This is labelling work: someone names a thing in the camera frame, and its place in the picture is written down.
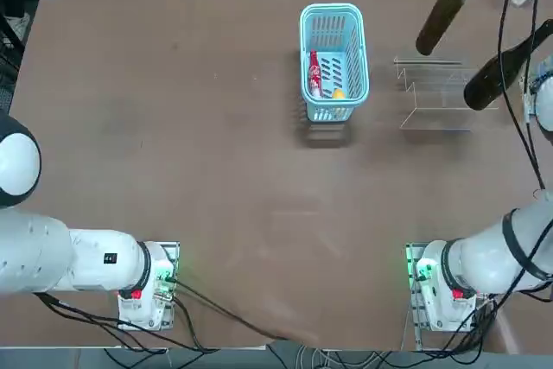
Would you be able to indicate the light blue plastic basket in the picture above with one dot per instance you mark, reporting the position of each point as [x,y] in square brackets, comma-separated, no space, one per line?
[358,62]

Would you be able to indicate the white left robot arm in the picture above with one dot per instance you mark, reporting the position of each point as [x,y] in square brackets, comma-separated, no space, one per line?
[43,252]

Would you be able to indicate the yellow lemon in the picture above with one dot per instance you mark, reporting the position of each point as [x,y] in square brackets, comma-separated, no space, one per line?
[338,93]

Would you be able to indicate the blue printed paper carton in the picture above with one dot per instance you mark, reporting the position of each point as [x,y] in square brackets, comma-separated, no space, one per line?
[545,68]

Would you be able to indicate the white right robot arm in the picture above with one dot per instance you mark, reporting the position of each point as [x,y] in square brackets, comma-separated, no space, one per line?
[488,256]

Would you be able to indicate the sloped-shouldered dark wine bottle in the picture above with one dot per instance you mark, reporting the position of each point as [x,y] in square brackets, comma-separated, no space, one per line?
[497,79]

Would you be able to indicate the red cola bottle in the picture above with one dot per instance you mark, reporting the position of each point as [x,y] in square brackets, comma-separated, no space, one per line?
[314,73]

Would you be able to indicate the straight-shouldered dark wine bottle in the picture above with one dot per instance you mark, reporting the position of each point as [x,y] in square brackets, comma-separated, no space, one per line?
[440,19]

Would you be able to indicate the clear acrylic stepped shelf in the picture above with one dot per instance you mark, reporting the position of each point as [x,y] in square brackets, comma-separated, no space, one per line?
[432,84]

